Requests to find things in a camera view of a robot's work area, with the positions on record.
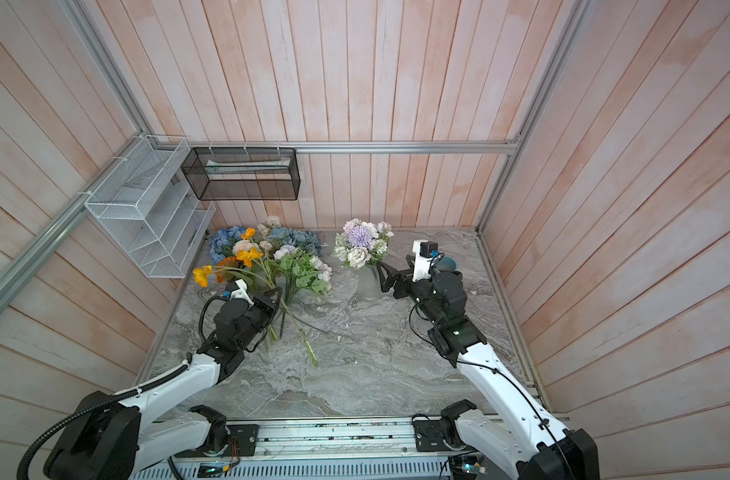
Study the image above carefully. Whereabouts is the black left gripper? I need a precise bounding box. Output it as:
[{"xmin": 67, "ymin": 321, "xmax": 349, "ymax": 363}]
[{"xmin": 237, "ymin": 286, "xmax": 283, "ymax": 349}]

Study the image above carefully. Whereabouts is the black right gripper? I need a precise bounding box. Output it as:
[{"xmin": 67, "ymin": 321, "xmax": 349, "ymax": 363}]
[{"xmin": 380, "ymin": 254, "xmax": 443, "ymax": 330}]

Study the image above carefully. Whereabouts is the purple white flower bouquet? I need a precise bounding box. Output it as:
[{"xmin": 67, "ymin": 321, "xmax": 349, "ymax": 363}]
[{"xmin": 333, "ymin": 218, "xmax": 394, "ymax": 269}]

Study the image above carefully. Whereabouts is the orange gerbera flower stem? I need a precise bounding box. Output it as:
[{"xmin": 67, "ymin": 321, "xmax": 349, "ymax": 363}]
[{"xmin": 214, "ymin": 256, "xmax": 241, "ymax": 284}]

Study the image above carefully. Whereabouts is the yellow orange poppy stem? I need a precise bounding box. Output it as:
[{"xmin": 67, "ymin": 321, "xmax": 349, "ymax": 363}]
[{"xmin": 193, "ymin": 227, "xmax": 275, "ymax": 291}]

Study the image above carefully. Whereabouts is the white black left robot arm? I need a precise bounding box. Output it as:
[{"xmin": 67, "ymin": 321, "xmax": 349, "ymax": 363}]
[{"xmin": 16, "ymin": 282, "xmax": 282, "ymax": 479}]

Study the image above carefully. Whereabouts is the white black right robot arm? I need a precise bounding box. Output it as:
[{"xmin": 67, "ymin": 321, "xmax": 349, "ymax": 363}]
[{"xmin": 377, "ymin": 263, "xmax": 600, "ymax": 479}]

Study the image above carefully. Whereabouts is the clear ribbed glass vase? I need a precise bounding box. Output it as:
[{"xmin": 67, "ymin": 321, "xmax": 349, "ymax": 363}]
[{"xmin": 357, "ymin": 265, "xmax": 382, "ymax": 301}]

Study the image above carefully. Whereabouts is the teal cylindrical vase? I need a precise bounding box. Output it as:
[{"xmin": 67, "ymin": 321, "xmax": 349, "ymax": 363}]
[{"xmin": 436, "ymin": 256, "xmax": 457, "ymax": 272}]

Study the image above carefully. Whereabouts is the pink white green bouquet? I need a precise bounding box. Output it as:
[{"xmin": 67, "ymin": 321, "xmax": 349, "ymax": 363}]
[{"xmin": 251, "ymin": 216, "xmax": 332, "ymax": 366}]

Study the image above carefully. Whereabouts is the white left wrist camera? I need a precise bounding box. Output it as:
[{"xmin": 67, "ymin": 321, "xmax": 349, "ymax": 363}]
[{"xmin": 224, "ymin": 279, "xmax": 254, "ymax": 307}]

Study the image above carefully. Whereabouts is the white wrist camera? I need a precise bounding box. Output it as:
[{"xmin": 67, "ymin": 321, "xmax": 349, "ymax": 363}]
[
  {"xmin": 224, "ymin": 279, "xmax": 254, "ymax": 307},
  {"xmin": 412, "ymin": 240, "xmax": 439, "ymax": 282}
]

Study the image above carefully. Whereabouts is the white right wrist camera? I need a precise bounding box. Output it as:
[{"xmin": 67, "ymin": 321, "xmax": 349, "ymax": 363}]
[{"xmin": 412, "ymin": 240, "xmax": 439, "ymax": 282}]

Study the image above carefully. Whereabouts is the aluminium frame rail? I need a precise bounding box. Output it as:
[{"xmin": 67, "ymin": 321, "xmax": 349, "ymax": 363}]
[{"xmin": 185, "ymin": 140, "xmax": 519, "ymax": 155}]

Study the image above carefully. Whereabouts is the black wire mesh basket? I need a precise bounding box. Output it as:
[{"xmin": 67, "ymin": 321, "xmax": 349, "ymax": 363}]
[{"xmin": 182, "ymin": 146, "xmax": 301, "ymax": 201}]

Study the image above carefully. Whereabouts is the white wire mesh shelf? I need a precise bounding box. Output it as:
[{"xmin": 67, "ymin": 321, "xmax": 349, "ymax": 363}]
[{"xmin": 85, "ymin": 135, "xmax": 215, "ymax": 279}]

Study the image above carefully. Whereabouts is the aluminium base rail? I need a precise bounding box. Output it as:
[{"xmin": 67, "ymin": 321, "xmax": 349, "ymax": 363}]
[{"xmin": 82, "ymin": 416, "xmax": 582, "ymax": 480}]

